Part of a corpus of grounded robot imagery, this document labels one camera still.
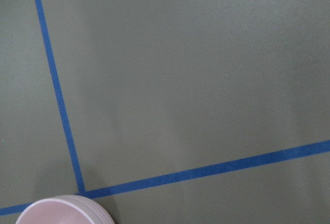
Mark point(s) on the pink bowl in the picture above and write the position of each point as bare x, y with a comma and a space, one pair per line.
65, 209

